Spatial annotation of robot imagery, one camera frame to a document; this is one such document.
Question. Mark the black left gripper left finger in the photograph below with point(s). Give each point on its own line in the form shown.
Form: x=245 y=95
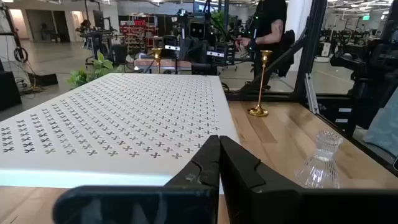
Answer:
x=186 y=202

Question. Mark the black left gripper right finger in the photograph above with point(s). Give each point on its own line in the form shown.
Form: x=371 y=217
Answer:
x=248 y=199

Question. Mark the clear ribbed glass candle holder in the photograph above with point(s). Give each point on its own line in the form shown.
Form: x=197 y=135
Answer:
x=320 y=168

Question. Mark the tall brass candlestick holder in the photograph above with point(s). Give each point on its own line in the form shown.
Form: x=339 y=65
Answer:
x=157 y=51
x=258 y=111

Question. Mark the white perforated metal shelf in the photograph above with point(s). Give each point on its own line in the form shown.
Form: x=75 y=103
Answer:
x=124 y=109

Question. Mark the wooden neighbouring table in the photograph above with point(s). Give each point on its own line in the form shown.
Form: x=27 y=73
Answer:
x=168 y=63

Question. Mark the pale blue padded object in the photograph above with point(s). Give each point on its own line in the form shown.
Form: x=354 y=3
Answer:
x=384 y=124

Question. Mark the green potted plant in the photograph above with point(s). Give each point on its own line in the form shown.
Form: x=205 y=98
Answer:
x=99 y=67

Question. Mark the red parts rack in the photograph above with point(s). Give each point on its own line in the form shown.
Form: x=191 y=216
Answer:
x=136 y=31

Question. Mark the person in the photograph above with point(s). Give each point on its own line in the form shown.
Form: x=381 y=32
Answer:
x=270 y=18

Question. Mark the black neighbouring robot station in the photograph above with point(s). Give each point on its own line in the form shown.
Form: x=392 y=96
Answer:
x=373 y=62

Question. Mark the black floor case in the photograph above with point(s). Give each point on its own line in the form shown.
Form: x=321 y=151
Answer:
x=9 y=93

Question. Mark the green exit sign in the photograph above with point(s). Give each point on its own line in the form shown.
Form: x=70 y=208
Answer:
x=366 y=17

